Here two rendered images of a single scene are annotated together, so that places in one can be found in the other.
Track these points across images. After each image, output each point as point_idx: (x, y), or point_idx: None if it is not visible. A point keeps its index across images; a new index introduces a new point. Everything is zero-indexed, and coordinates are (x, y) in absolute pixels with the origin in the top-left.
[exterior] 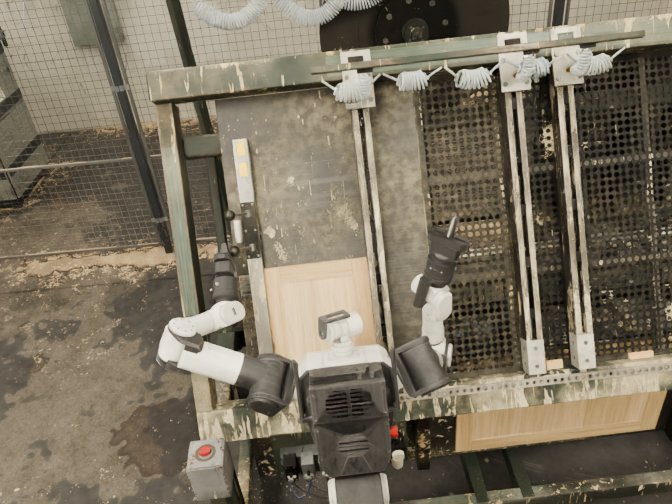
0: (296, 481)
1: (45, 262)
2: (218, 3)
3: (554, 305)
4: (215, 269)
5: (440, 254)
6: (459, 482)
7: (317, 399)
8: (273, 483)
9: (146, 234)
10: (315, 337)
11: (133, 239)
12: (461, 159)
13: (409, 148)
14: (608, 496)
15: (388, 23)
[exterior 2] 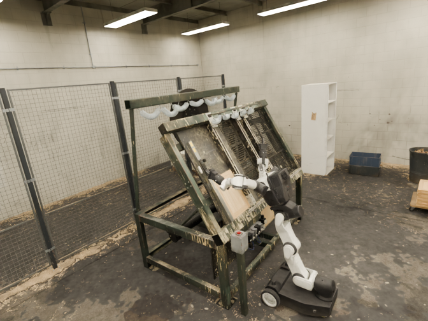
0: (216, 283)
1: None
2: (0, 160)
3: None
4: (214, 173)
5: (263, 148)
6: (256, 251)
7: (279, 176)
8: None
9: (27, 271)
10: (230, 196)
11: (21, 276)
12: (234, 139)
13: (223, 139)
14: None
15: (186, 116)
